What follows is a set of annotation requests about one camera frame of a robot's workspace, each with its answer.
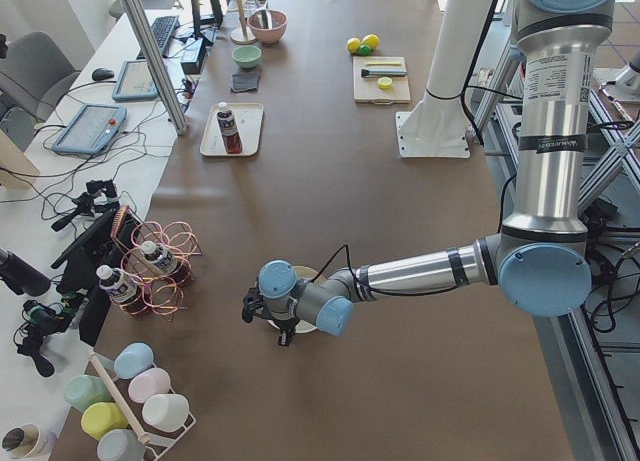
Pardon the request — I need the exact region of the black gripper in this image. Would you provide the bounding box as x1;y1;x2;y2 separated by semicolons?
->
241;287;299;347

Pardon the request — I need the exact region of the white round plate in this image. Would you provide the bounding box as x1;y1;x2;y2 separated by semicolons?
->
293;265;318;334

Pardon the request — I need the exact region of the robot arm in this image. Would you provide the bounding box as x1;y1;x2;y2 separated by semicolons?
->
242;0;615;344

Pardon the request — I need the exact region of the cream rabbit tray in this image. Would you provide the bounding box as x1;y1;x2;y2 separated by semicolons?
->
200;102;264;157

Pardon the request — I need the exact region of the dark tea bottle on tray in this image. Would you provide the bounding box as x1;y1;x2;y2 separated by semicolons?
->
216;102;243;154

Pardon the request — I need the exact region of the tea bottle in rack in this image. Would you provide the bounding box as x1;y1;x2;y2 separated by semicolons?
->
96;265;148;316
140;240;192;286

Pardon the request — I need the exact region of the white cup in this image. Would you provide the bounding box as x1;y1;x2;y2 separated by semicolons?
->
142;393;190;433

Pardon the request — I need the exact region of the pink cup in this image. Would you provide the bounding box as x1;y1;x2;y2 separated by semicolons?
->
128;367;171;404

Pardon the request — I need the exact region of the blue cup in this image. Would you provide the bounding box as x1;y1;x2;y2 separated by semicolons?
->
114;342;154;379

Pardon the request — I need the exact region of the grey cup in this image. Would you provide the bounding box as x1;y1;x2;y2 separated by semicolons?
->
97;429;146;461

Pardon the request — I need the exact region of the yellow cup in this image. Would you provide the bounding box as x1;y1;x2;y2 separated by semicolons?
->
81;402;129;440

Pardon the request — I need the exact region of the green cup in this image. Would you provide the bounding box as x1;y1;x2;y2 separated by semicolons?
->
63;374;112;413

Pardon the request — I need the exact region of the dark grey folded cloth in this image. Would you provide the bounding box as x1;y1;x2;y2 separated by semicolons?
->
230;72;261;93

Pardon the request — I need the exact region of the blue teach pendant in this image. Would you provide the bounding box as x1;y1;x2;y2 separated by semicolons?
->
112;60;158;102
51;104;127;156

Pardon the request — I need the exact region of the wooden cutting board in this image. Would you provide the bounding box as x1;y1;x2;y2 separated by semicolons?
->
352;56;411;104

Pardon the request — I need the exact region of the mint green bowl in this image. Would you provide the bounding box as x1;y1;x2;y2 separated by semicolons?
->
232;45;262;69

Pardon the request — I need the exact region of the half lemon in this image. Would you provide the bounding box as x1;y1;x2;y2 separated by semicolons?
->
377;77;393;90

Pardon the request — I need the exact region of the paper cup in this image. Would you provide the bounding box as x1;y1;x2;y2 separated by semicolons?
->
1;424;57;459

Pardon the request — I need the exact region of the yellow plastic knife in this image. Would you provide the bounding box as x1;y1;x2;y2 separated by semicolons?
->
365;59;402;67

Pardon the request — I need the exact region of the round wooden stand base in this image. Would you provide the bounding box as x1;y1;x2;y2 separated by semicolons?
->
230;27;256;45

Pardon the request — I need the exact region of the yellow lemon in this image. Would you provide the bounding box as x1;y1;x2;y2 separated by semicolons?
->
346;37;362;54
362;34;380;50

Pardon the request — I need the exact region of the pink bowl with ice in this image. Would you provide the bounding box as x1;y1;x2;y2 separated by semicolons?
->
248;8;288;44

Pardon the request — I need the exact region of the black computer mouse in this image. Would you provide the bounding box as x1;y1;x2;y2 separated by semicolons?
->
91;68;114;81

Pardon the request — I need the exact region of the metal ice scoop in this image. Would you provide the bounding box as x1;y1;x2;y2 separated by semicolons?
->
254;8;272;30

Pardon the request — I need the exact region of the black keyboard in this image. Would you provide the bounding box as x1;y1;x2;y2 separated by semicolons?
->
151;15;179;58

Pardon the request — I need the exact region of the grey office chair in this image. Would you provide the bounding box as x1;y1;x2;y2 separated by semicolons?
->
1;32;79;150

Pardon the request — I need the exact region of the copper wire bottle rack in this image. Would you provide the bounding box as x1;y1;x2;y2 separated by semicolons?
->
110;206;202;321

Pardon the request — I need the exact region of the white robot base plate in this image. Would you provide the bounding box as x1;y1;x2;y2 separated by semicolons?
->
394;110;470;159

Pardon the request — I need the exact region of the aluminium frame post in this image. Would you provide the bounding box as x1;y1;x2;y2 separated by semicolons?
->
120;0;188;135

